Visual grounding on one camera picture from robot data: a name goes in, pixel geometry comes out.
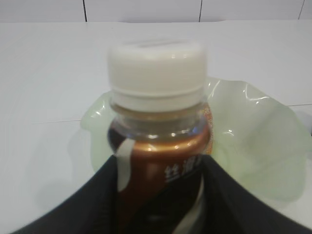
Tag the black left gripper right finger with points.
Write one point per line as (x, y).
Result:
(231, 209)

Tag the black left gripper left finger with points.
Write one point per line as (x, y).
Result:
(90, 210)

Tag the sugared bread roll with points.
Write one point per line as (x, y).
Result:
(209, 119)

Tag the brown Nescafe coffee bottle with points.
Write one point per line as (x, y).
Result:
(159, 135)

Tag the green wavy glass bowl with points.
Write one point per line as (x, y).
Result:
(258, 141)

